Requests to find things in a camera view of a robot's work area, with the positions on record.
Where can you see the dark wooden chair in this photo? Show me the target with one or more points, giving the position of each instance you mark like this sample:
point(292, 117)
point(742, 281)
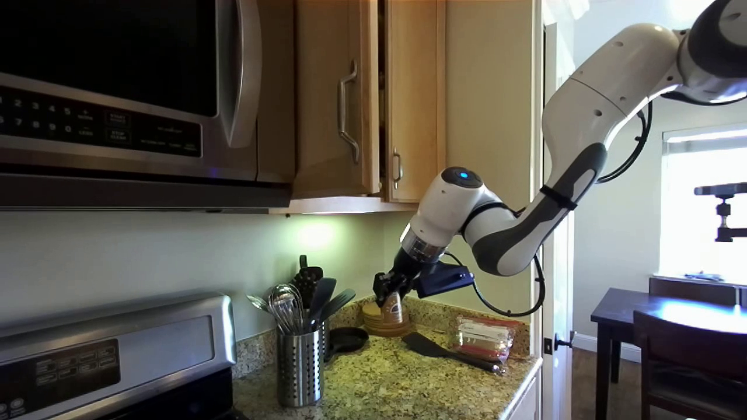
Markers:
point(691, 289)
point(691, 364)

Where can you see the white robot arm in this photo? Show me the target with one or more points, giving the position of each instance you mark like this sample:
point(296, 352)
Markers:
point(607, 100)

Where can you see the white door frame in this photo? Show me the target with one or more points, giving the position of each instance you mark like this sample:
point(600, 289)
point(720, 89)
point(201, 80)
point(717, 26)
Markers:
point(537, 94)

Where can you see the stainless steel stove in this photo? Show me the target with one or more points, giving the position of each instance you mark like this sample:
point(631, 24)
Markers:
point(141, 351)

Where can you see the beige spice bottle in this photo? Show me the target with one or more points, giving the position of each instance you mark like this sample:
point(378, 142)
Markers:
point(393, 313)

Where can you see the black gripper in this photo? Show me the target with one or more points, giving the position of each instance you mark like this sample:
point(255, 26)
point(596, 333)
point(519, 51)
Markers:
point(397, 273)

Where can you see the black plastic utensil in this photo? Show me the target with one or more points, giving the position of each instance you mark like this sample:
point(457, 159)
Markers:
point(320, 294)

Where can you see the wooden cabinet body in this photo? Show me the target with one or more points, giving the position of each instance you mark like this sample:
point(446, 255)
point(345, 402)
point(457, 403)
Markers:
point(350, 206)

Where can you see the black spatula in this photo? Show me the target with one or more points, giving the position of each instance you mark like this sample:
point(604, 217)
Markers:
point(425, 344)

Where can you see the metal spoon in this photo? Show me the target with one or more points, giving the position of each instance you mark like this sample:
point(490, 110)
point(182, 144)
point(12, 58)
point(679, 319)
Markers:
point(259, 303)

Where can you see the perforated steel utensil holder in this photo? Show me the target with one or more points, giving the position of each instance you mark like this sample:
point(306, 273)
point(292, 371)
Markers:
point(322, 338)
point(300, 368)

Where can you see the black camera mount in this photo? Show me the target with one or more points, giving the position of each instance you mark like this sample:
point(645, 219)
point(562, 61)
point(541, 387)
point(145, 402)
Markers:
point(725, 204)

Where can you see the white base cabinet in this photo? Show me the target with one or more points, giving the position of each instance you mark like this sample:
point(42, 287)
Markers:
point(529, 397)

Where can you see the small black dish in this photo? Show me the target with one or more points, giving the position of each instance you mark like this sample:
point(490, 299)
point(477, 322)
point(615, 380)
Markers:
point(349, 338)

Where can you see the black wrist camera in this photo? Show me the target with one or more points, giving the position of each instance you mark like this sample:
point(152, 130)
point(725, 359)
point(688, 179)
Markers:
point(445, 281)

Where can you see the white door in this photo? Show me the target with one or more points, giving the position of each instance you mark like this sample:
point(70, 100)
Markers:
point(560, 310)

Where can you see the stainless steel microwave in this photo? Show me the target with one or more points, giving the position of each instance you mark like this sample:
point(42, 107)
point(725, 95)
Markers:
point(117, 77)

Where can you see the wooden cabinet door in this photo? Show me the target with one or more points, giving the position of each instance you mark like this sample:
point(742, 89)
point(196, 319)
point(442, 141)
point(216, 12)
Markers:
point(319, 94)
point(415, 84)

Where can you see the bright window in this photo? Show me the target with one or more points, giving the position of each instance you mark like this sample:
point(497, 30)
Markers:
point(700, 234)

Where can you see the dark wooden dining table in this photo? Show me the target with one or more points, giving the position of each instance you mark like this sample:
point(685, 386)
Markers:
point(621, 310)

